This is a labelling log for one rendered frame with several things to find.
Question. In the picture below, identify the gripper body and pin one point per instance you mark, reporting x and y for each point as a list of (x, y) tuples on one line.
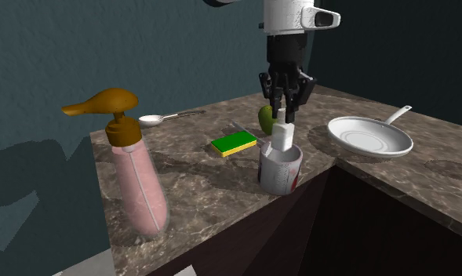
[(286, 53)]

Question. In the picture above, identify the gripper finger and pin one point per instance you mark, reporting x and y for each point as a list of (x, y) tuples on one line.
[(297, 91), (275, 91)]

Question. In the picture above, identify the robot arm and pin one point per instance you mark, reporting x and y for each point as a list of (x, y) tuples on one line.
[(284, 17)]

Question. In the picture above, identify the green round fruit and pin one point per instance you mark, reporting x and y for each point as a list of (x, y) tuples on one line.
[(265, 121)]

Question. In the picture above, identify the small white bottle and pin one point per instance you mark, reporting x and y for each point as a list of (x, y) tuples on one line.
[(282, 135)]

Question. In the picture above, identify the thin grey metal utensil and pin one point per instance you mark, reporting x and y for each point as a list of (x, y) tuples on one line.
[(239, 126)]

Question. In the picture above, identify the green and yellow sponge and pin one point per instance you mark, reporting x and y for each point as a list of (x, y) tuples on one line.
[(232, 142)]

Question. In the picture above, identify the white mug red print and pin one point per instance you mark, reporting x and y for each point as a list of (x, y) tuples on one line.
[(278, 176)]

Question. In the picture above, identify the white frying pan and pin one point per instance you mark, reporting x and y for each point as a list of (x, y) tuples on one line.
[(368, 137)]

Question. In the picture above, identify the pink soap dispenser golden pump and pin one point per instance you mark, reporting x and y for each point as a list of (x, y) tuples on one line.
[(138, 191)]

